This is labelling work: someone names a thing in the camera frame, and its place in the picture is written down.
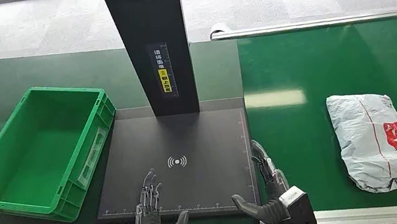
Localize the black scanner column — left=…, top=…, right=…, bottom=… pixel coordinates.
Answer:
left=100, top=0, right=202, bottom=126

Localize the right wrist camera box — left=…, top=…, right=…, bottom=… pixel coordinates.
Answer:
left=277, top=183, right=318, bottom=224

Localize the silver conveyor roller rail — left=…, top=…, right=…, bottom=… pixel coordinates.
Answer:
left=207, top=0, right=397, bottom=50

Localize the green plastic crate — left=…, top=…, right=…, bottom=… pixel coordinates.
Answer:
left=0, top=74, right=134, bottom=224

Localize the black yellow column label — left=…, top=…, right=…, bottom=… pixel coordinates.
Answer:
left=146, top=41, right=181, bottom=103

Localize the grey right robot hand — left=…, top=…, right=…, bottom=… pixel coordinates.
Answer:
left=222, top=135, right=296, bottom=224

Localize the black scanner platform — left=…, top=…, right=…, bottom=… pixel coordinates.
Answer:
left=79, top=89, right=264, bottom=224

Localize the grey plastic mailer package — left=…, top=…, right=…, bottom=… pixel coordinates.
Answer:
left=324, top=84, right=397, bottom=205

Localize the green conveyor belt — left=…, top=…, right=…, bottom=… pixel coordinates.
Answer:
left=232, top=11, right=397, bottom=224

